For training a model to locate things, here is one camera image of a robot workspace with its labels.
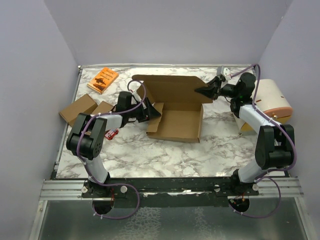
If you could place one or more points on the aluminium rail frame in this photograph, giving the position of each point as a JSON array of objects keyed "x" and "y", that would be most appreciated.
[{"x": 221, "y": 150}]

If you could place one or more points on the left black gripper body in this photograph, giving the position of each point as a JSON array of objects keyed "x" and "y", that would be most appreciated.
[{"x": 141, "y": 114}]

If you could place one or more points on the small red toy car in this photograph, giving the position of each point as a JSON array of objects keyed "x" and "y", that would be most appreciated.
[{"x": 110, "y": 134}]

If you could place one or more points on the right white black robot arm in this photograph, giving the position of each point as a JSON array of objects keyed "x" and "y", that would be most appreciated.
[{"x": 275, "y": 147}]

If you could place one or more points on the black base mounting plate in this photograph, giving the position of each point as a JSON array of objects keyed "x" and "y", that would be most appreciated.
[{"x": 172, "y": 192}]

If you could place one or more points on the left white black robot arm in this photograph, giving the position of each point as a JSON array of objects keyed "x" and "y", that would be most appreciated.
[{"x": 86, "y": 138}]

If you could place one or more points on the cream toy bread bin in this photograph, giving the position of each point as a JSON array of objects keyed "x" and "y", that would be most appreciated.
[{"x": 270, "y": 100}]

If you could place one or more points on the orange booklet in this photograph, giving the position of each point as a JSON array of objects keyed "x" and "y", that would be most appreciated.
[{"x": 102, "y": 80}]

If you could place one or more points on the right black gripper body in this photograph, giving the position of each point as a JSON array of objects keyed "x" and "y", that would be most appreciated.
[{"x": 227, "y": 90}]

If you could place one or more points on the folded flat brown cardboard box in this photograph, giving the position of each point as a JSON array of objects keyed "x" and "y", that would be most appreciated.
[{"x": 103, "y": 107}]

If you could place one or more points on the brown cardboard box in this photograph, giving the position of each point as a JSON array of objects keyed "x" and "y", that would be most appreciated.
[
  {"x": 103, "y": 107},
  {"x": 180, "y": 106},
  {"x": 85, "y": 104}
]

